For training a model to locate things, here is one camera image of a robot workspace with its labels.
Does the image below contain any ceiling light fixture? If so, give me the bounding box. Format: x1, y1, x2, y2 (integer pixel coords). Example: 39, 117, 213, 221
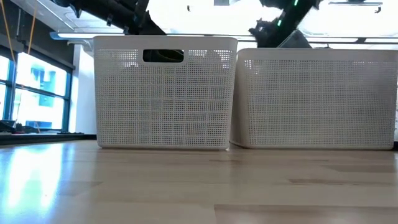
328, 1, 384, 14

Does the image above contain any blue framed window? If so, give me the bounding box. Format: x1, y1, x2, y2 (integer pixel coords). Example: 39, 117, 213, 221
0, 46, 74, 132

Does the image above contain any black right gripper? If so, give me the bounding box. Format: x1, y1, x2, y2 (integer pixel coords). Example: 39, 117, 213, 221
248, 17, 282, 49

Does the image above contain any white mesh basket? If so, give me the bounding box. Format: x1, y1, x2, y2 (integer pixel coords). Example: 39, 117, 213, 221
229, 47, 398, 151

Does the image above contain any left white laundry basket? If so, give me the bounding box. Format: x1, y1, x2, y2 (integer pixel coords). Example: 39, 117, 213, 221
93, 35, 239, 151

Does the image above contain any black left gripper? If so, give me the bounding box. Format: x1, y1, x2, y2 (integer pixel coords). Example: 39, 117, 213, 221
123, 0, 167, 35

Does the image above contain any orange hanging strap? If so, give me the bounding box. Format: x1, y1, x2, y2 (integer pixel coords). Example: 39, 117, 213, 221
27, 0, 39, 55
0, 0, 16, 63

